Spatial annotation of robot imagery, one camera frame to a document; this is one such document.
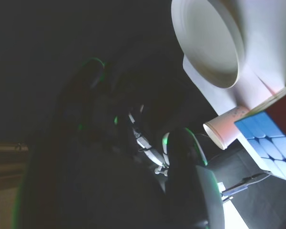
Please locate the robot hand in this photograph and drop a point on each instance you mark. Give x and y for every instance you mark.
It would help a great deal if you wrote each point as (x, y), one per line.
(109, 190)

